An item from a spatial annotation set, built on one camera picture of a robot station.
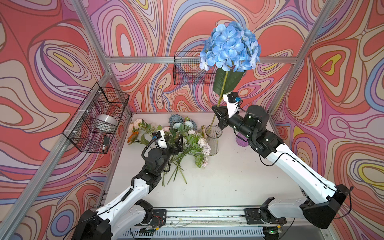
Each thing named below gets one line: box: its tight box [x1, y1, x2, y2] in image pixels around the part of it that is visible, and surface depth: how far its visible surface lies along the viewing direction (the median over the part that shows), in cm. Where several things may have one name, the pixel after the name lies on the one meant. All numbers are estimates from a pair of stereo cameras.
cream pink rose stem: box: [128, 118, 157, 134], surface depth 106 cm
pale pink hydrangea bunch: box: [167, 135, 211, 185], surface depth 90 cm
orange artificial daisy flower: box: [127, 131, 139, 145], surface depth 102 cm
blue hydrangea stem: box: [199, 21, 262, 131], surface depth 38 cm
